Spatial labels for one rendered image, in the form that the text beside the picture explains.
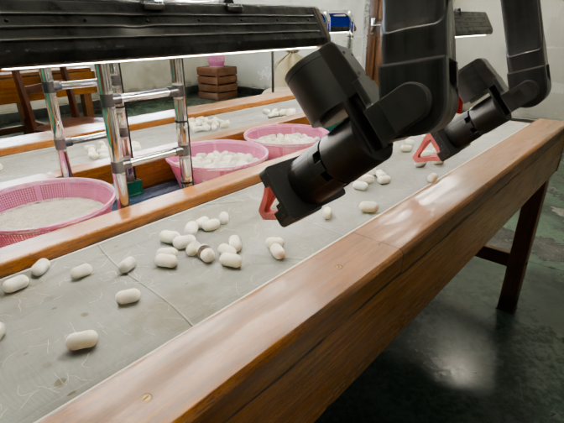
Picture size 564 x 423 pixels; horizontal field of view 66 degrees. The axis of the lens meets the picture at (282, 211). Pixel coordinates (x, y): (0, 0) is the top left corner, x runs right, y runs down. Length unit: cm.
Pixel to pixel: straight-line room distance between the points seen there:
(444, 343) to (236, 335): 133
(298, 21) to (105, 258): 54
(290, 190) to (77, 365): 30
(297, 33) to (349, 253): 41
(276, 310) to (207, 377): 13
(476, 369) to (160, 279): 126
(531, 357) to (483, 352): 16
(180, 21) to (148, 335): 43
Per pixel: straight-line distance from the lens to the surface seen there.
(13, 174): 126
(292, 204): 47
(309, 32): 88
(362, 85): 43
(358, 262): 65
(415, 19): 41
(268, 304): 55
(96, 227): 81
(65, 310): 65
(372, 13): 585
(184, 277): 67
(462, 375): 167
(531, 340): 192
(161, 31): 66
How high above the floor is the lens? 109
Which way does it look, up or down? 24 degrees down
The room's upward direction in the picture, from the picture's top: straight up
